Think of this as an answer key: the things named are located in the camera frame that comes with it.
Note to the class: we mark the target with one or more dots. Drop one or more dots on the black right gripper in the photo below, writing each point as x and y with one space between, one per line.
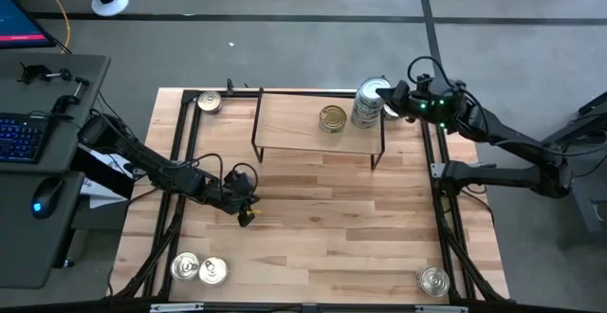
424 106

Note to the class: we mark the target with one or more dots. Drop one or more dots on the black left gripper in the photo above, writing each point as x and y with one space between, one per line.
227 197

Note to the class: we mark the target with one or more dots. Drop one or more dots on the gold can dark green label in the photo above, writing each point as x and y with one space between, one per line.
333 117

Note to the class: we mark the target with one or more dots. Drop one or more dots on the wooden shelf black metal legs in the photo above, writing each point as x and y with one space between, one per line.
294 123

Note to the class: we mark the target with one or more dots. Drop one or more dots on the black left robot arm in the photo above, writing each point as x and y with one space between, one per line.
161 173

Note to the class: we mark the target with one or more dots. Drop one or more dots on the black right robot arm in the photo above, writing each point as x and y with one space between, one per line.
502 175

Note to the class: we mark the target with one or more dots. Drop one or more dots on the white paper sheets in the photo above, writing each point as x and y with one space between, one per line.
114 159

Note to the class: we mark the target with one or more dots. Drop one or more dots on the black equipment box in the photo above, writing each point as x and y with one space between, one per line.
102 178

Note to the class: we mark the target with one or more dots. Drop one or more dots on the dark metal stand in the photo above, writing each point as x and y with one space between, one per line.
588 123

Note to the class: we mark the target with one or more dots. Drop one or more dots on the black computer mouse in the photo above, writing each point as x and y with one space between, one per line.
47 197

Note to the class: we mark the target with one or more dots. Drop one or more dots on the black desk clamp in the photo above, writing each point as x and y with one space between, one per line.
71 98
35 72

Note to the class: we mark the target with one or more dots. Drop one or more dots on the grey side desk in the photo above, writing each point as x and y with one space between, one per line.
28 246

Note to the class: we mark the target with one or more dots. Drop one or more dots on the backlit black keyboard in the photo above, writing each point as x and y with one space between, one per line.
21 137

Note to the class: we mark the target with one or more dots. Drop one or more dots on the computer monitor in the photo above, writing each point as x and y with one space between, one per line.
19 19

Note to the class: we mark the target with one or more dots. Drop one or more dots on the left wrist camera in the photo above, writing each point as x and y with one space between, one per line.
239 181

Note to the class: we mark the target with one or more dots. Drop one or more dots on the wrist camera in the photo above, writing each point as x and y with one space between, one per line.
239 181
423 81

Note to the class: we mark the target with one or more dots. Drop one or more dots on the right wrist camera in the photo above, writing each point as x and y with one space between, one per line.
423 81

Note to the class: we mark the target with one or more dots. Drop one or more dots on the black metal table frame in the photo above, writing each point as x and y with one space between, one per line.
237 94

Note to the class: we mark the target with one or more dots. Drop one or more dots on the grey metal bracket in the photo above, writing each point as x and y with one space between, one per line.
441 309
176 307

